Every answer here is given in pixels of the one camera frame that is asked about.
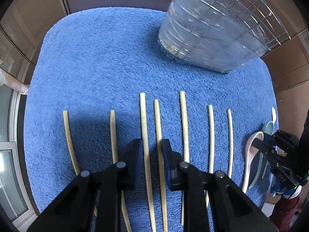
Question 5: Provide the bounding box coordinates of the light blue plastic spoon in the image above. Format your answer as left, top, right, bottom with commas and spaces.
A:
248, 122, 274, 189

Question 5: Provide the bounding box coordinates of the pink plastic spoon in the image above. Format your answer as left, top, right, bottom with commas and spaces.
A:
242, 131, 264, 194

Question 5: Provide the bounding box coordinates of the white plastic spork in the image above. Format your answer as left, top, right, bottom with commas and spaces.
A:
272, 107, 277, 123

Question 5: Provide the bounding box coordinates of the beige chopstick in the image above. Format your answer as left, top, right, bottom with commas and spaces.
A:
63, 110, 98, 217
139, 92, 156, 231
110, 110, 132, 232
154, 100, 168, 232
178, 90, 190, 226
227, 109, 234, 178
205, 104, 215, 207

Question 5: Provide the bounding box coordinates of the blue gloved right hand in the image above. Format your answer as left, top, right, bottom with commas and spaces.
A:
270, 178, 302, 199

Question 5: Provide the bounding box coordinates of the blue towel mat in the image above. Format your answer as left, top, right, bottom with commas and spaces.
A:
24, 7, 276, 231

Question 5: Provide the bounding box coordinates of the wire and plastic utensil holder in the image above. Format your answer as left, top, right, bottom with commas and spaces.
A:
158, 0, 292, 74

